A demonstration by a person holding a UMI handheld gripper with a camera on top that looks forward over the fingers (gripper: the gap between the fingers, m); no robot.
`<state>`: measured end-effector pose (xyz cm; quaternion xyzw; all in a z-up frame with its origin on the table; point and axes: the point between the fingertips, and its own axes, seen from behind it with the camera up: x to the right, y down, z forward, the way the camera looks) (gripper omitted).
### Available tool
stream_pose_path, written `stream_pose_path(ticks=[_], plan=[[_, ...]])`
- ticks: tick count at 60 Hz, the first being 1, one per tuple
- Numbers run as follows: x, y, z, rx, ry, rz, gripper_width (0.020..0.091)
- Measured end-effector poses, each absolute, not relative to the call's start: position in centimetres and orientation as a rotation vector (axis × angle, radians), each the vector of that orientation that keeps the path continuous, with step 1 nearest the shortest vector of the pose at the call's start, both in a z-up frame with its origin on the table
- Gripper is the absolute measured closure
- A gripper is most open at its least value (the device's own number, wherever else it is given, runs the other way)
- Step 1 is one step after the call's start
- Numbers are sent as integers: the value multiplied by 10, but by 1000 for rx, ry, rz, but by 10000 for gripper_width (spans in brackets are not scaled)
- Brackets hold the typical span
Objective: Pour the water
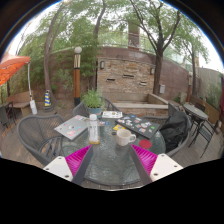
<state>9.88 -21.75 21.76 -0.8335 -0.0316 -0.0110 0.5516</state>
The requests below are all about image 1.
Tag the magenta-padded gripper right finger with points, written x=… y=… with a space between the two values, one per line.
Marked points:
x=146 y=159

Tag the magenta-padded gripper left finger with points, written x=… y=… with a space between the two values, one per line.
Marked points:
x=77 y=160

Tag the clear plastic drink bottle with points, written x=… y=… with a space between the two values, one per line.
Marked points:
x=94 y=131

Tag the flat round red coaster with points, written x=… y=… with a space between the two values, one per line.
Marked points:
x=145 y=144

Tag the white ceramic mug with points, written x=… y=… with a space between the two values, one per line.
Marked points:
x=124 y=137

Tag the silver laptop with stickers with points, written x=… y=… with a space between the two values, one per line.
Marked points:
x=70 y=128

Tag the round glass table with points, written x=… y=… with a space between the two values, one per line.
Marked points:
x=113 y=163

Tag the black laptop with stickers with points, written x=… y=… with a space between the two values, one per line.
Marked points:
x=138 y=126

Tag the grey mesh chair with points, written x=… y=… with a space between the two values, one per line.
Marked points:
x=111 y=106
x=33 y=131
x=181 y=148

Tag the black jacket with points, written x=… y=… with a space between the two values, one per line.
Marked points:
x=173 y=131

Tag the yellow card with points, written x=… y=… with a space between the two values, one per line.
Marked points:
x=119 y=127

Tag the small colourful card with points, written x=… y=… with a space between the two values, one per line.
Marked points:
x=105 y=123

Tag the potted green plant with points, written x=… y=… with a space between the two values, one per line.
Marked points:
x=93 y=100

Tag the black metal chair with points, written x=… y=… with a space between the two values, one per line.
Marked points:
x=6 y=115
x=205 y=131
x=198 y=106

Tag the blue yellow striped cone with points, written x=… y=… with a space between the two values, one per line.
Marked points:
x=47 y=99

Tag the small round dark table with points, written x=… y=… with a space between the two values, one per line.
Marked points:
x=195 y=111

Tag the wooden bench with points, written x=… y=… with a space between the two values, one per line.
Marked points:
x=20 y=100

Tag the forked dark tree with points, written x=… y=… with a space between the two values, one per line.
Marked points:
x=157 y=73

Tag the thin tree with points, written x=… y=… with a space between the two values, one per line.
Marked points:
x=194 y=75

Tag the leaning tree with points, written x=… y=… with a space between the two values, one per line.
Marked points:
x=47 y=66

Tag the orange patio umbrella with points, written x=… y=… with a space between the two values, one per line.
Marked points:
x=11 y=66

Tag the slim tree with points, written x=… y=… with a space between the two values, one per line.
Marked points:
x=98 y=23

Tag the grey wall box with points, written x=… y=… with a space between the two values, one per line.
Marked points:
x=162 y=88

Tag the wooden globe lamp post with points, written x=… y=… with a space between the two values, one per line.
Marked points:
x=190 y=86
x=77 y=80

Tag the black wall lamp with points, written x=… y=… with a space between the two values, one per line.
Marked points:
x=152 y=71
x=102 y=65

